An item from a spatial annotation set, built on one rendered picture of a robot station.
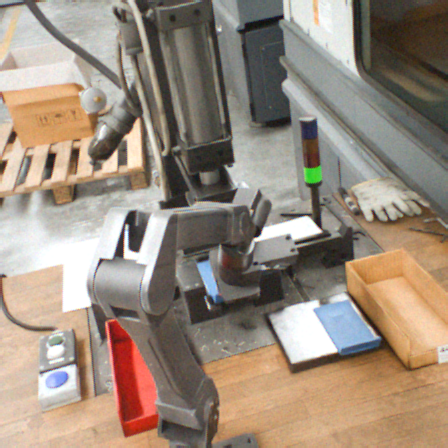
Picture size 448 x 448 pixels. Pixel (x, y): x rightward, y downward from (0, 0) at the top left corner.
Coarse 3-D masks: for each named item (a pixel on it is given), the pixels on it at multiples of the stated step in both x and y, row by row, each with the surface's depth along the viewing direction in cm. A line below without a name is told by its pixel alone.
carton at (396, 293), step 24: (360, 264) 136; (384, 264) 137; (408, 264) 135; (360, 288) 130; (384, 288) 137; (408, 288) 136; (432, 288) 127; (384, 312) 121; (408, 312) 130; (432, 312) 129; (384, 336) 124; (408, 336) 124; (432, 336) 123; (408, 360) 116; (432, 360) 117
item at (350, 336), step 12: (348, 300) 132; (324, 312) 130; (336, 312) 129; (348, 312) 129; (324, 324) 127; (336, 324) 127; (348, 324) 126; (360, 324) 126; (336, 336) 124; (348, 336) 123; (360, 336) 123; (372, 336) 122; (348, 348) 118; (360, 348) 120
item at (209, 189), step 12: (180, 168) 139; (216, 168) 125; (192, 180) 130; (204, 180) 127; (216, 180) 127; (228, 180) 127; (240, 180) 136; (192, 192) 128; (204, 192) 124; (216, 192) 124; (228, 192) 124; (168, 204) 132; (180, 204) 131; (192, 204) 127
